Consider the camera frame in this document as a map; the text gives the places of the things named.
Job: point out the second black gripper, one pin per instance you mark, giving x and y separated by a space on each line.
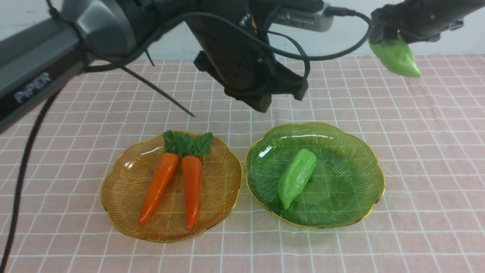
420 20

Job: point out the green toy pepper front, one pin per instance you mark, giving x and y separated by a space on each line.
295 176

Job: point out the amber glass plate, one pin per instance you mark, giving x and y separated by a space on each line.
124 189

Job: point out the green toy pepper back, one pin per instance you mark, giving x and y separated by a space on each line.
397 57

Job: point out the pink checkered tablecloth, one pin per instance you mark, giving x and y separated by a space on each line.
427 133

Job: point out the orange toy carrot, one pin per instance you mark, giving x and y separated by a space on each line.
175 143
192 173

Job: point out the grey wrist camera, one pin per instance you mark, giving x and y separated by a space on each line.
316 21

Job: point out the green toy pepper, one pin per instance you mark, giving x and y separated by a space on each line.
397 57
295 176

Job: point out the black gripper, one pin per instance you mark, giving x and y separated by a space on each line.
247 72

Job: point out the green glass plate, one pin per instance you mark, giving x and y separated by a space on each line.
344 188

